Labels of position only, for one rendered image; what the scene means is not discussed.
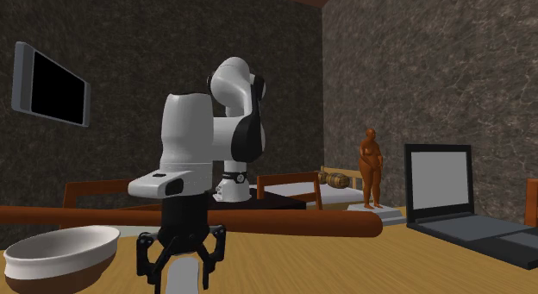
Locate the white rounded object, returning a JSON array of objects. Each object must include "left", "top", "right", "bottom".
[{"left": 165, "top": 256, "right": 201, "bottom": 294}]

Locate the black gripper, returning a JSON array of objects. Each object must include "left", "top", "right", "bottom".
[{"left": 134, "top": 191, "right": 228, "bottom": 294}]

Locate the black open laptop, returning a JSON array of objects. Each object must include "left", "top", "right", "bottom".
[{"left": 403, "top": 143, "right": 538, "bottom": 272}]

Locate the wall television with grey frame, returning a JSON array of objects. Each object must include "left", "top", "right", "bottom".
[{"left": 10, "top": 41, "right": 91, "bottom": 128}]

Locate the white bowl with brown base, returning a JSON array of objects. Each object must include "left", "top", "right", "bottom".
[{"left": 3, "top": 225, "right": 122, "bottom": 294}]

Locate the dark robot stand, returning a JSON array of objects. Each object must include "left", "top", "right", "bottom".
[{"left": 204, "top": 189, "right": 308, "bottom": 211}]

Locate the bed with barrel-shaped pillow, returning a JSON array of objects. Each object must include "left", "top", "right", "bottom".
[{"left": 250, "top": 166, "right": 367, "bottom": 211}]

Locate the brown wooden chair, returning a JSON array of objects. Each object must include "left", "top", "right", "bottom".
[
  {"left": 256, "top": 171, "right": 324, "bottom": 211},
  {"left": 523, "top": 178, "right": 538, "bottom": 228}
]

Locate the brown human figure on base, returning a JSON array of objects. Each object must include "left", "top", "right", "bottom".
[{"left": 346, "top": 128, "right": 408, "bottom": 228}]

